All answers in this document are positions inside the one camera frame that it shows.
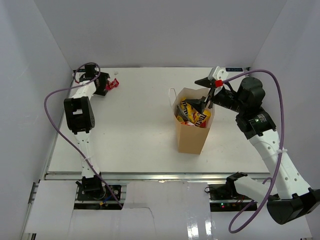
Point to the yellow M&M's packet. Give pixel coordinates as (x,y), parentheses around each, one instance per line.
(200,118)
(187,108)

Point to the dark label right table corner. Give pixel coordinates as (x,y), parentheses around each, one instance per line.
(234,69)

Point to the aluminium front rail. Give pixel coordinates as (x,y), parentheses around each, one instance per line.
(143,176)

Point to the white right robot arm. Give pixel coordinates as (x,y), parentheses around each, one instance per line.
(294,197)

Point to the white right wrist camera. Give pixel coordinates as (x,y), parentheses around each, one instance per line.
(216,77)

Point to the orange Skittles snack bag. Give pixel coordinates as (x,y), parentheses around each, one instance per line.
(184,122)

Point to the brown paper bag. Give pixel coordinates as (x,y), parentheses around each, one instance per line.
(190,139)

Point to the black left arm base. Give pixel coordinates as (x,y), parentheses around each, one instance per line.
(93,189)

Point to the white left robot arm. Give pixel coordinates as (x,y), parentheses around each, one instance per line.
(80,117)

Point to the dark label left table corner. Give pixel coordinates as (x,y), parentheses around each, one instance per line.
(82,70)

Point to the dark label table corner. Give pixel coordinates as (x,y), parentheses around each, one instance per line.
(234,69)
(82,70)

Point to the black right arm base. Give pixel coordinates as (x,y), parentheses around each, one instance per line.
(220,192)

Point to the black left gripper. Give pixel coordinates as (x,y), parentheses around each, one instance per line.
(103,77)

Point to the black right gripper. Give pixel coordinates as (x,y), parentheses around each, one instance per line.
(199,104)

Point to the grey Himalaya candy packet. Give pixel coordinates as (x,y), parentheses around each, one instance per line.
(180,112)

